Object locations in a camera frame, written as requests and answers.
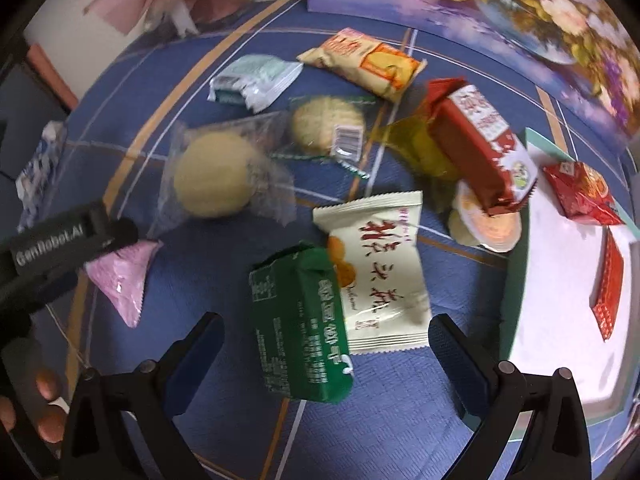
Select pink snack packet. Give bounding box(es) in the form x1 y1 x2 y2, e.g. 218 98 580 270
82 240 165 329

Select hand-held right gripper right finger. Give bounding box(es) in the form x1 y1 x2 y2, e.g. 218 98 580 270
427 313 601 480

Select white tray green rim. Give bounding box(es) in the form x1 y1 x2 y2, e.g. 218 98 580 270
497 127 640 426

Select small red snack packet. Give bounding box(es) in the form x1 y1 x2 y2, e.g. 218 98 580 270
542 160 626 228

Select clear-wrapped orange cake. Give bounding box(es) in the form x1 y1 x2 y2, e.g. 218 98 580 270
447 180 523 253

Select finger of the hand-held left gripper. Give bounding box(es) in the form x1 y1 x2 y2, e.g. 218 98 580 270
104 217 139 257

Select thin red snack packet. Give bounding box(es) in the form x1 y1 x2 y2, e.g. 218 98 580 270
590 227 623 342

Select yellow orange snack packet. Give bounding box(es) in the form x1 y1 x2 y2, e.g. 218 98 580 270
296 27 427 103

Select pale green snack packet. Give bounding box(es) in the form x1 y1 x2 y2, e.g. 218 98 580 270
208 54 303 113

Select blue plaid tablecloth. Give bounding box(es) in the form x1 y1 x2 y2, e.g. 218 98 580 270
10 0 640 480

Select large red snack packet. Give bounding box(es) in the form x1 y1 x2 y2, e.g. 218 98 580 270
424 77 540 217

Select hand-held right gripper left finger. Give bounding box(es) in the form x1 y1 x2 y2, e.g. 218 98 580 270
60 311 226 480

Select blue white tissue pack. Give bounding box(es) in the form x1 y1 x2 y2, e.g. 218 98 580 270
15 120 68 233

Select floral painting canvas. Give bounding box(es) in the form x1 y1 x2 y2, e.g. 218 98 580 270
305 0 640 147

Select white snack packet red print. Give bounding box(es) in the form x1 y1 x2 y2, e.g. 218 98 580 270
312 190 433 357

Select round yellow cake clear wrapper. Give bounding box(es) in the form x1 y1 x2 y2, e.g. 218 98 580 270
150 110 298 236

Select yellow transparent snack packet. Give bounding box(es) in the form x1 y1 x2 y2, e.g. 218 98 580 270
372 112 466 183

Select dark green snack packet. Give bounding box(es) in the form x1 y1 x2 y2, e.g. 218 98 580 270
248 242 356 405

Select person's left hand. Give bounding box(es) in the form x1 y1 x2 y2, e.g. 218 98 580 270
35 366 70 445

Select round biscuit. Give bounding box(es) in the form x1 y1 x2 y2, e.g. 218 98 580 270
270 94 378 181

